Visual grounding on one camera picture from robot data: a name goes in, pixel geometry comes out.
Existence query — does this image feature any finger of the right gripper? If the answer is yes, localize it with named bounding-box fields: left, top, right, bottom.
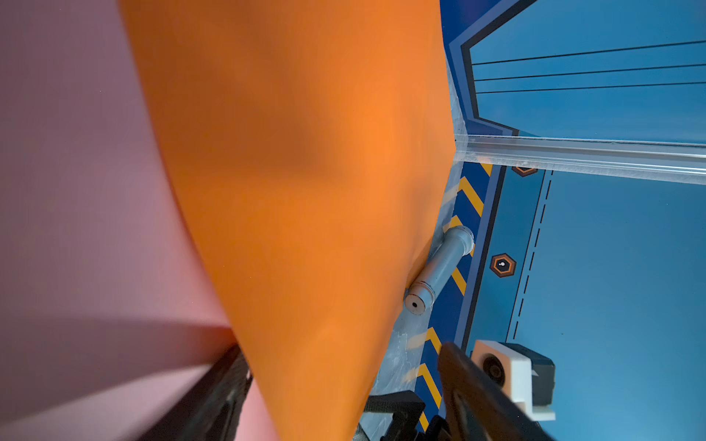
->
left=363, top=391, right=426, bottom=441

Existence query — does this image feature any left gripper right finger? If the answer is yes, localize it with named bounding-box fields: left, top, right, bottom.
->
left=438, top=343, right=551, bottom=441

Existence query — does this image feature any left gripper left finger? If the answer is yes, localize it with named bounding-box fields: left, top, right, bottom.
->
left=140, top=345, right=253, bottom=441

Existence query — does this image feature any orange paper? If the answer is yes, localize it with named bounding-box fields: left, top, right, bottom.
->
left=121, top=1, right=455, bottom=440

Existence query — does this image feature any pink paper lower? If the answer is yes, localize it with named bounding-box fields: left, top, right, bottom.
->
left=0, top=0, right=279, bottom=441

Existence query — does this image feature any grey metal cylinder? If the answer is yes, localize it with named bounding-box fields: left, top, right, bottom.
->
left=404, top=225, right=475, bottom=315

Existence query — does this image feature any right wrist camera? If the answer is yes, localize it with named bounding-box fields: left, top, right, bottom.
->
left=471, top=340, right=556, bottom=423

